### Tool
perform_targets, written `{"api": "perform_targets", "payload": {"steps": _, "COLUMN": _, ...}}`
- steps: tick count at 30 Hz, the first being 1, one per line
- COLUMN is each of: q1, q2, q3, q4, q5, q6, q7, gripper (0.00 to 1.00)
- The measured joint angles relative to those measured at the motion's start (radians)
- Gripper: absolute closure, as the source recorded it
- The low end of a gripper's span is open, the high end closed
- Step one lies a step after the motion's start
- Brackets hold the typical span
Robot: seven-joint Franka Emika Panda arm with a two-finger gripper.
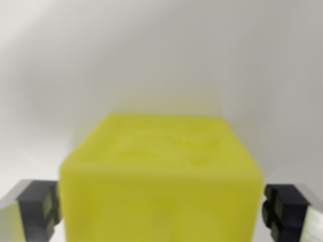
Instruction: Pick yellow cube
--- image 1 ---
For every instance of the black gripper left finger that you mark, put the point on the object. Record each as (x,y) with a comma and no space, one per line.
(27,211)

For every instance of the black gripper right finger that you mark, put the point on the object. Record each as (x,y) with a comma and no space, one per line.
(290,214)

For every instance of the yellow cube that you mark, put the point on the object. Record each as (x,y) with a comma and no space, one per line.
(161,181)

